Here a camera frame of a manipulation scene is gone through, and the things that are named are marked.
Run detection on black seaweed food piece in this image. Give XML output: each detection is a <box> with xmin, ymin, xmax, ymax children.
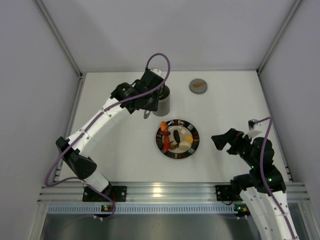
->
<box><xmin>173</xmin><ymin>129</ymin><xmax>181</xmax><ymax>143</ymax></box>

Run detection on orange carrot flower piece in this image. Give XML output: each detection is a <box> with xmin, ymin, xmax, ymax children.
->
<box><xmin>160</xmin><ymin>121</ymin><xmax>169</xmax><ymax>133</ymax></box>

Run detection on red sausage piece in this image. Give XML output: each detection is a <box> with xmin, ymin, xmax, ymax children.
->
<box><xmin>163</xmin><ymin>135</ymin><xmax>170</xmax><ymax>153</ymax></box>

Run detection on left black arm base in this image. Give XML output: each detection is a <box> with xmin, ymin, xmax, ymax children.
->
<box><xmin>82</xmin><ymin>186</ymin><xmax>127</xmax><ymax>203</ymax></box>

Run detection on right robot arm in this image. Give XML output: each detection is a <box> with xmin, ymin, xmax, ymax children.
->
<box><xmin>211</xmin><ymin>128</ymin><xmax>299</xmax><ymax>240</ymax></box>

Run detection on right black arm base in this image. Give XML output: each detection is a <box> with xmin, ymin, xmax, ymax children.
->
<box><xmin>215</xmin><ymin>184</ymin><xmax>242</xmax><ymax>202</ymax></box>

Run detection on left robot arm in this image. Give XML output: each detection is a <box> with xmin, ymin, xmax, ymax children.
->
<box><xmin>55</xmin><ymin>68</ymin><xmax>165</xmax><ymax>196</ymax></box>

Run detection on grey cylindrical container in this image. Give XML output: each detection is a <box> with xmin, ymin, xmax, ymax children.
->
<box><xmin>153</xmin><ymin>85</ymin><xmax>171</xmax><ymax>117</ymax></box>

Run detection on yellow round cracker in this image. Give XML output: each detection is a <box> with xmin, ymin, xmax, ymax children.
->
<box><xmin>184</xmin><ymin>135</ymin><xmax>194</xmax><ymax>144</ymax></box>

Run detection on dark rimmed striped plate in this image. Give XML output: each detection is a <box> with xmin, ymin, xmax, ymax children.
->
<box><xmin>155</xmin><ymin>119</ymin><xmax>200</xmax><ymax>160</ymax></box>

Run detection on brown mushroom food piece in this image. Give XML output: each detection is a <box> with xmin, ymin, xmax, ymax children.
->
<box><xmin>169</xmin><ymin>141</ymin><xmax>179</xmax><ymax>150</ymax></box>

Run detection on grey round lid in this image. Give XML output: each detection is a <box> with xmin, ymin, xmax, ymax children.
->
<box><xmin>189</xmin><ymin>78</ymin><xmax>208</xmax><ymax>95</ymax></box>

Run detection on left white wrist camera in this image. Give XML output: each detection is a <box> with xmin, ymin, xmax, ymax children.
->
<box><xmin>146</xmin><ymin>67</ymin><xmax>163</xmax><ymax>77</ymax></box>

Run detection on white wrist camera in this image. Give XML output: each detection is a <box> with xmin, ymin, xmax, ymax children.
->
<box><xmin>146</xmin><ymin>67</ymin><xmax>163</xmax><ymax>77</ymax></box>
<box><xmin>246</xmin><ymin>119</ymin><xmax>262</xmax><ymax>139</ymax></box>

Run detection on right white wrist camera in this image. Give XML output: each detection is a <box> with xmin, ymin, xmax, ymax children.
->
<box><xmin>246</xmin><ymin>119</ymin><xmax>262</xmax><ymax>139</ymax></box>

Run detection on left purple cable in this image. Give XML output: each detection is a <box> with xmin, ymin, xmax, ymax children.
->
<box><xmin>44</xmin><ymin>52</ymin><xmax>173</xmax><ymax>221</ymax></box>

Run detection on left aluminium frame post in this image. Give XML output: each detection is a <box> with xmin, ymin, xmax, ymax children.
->
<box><xmin>33</xmin><ymin>0</ymin><xmax>85</xmax><ymax>186</ymax></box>

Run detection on aluminium front rail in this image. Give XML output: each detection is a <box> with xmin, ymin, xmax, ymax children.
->
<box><xmin>37</xmin><ymin>181</ymin><xmax>311</xmax><ymax>205</ymax></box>

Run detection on perforated metal cable tray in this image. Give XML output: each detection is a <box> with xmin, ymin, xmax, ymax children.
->
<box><xmin>47</xmin><ymin>203</ymin><xmax>249</xmax><ymax>215</ymax></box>

